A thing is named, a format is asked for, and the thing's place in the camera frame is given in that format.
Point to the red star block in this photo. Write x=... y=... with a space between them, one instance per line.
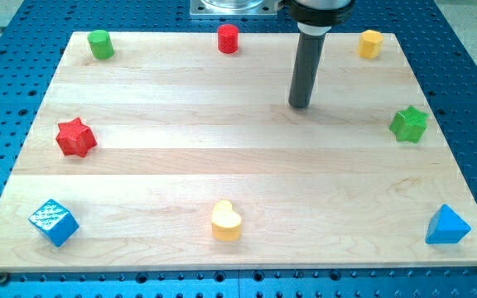
x=75 y=138

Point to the green cylinder block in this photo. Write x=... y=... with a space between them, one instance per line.
x=100 y=44

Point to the light wooden board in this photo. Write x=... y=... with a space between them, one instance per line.
x=180 y=126

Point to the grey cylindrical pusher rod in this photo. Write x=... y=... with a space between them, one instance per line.
x=308 y=54

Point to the blue cube block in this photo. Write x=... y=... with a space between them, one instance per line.
x=55 y=221

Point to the left board clamp screw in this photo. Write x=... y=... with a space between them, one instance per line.
x=4 y=278

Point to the yellow heart block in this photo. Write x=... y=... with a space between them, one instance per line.
x=226 y=223

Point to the green star block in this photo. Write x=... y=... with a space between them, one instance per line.
x=408 y=125

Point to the blue triangle block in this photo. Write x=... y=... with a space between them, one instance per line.
x=446 y=227

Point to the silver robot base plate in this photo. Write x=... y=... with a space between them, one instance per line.
x=209 y=8

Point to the red cylinder block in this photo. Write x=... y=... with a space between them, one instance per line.
x=228 y=38

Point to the yellow hexagon block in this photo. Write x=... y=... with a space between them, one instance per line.
x=370 y=44

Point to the black robot arm flange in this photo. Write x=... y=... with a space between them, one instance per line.
x=320 y=13

